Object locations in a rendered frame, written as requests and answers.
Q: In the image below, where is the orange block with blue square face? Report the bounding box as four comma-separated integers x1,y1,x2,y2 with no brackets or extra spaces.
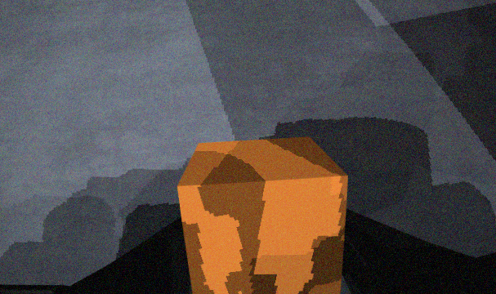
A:
177,136,348,294

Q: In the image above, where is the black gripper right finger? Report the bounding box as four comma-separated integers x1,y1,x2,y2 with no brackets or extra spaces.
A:
342,208,496,294

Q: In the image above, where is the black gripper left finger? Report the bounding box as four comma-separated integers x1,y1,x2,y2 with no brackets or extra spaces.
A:
0,217,190,294

